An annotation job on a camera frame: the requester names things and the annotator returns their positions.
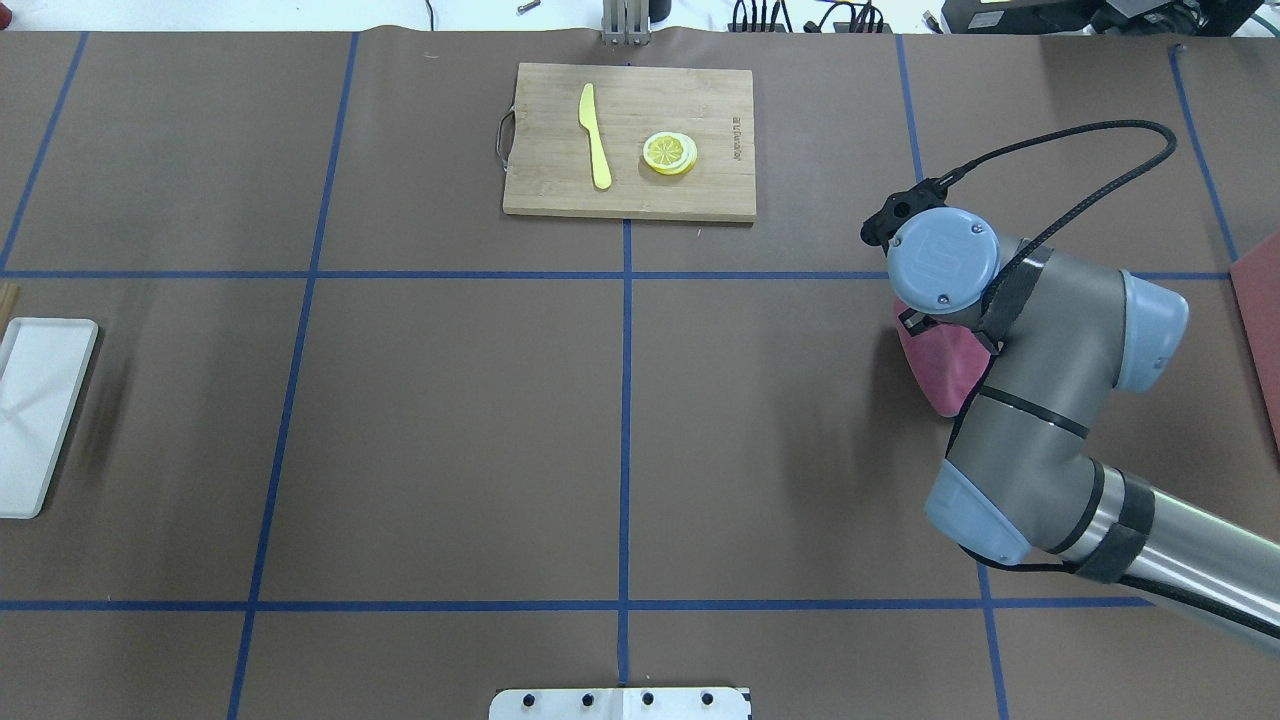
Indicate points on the yellow plastic knife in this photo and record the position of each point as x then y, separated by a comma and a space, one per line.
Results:
601, 175

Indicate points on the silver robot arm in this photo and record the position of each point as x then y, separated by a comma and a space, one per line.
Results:
1016, 489

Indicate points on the bamboo cutting board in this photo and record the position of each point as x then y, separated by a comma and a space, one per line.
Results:
548, 166

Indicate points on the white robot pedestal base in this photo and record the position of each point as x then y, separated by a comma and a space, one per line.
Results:
680, 702

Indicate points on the black monitor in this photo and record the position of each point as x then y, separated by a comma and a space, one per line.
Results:
1120, 18

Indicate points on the wooden rack dowel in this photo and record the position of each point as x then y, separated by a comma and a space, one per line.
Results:
9, 295

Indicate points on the pink microfiber cloth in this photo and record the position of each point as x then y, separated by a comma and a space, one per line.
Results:
947, 362

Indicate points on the pink plastic bin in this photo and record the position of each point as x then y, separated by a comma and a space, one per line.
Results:
1255, 282

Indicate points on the yellow lemon slices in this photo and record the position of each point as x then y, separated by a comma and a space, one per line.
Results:
670, 153

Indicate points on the aluminium frame post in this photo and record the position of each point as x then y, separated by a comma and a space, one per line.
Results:
626, 23

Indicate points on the white rack tray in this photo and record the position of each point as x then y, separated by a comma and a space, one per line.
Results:
44, 361

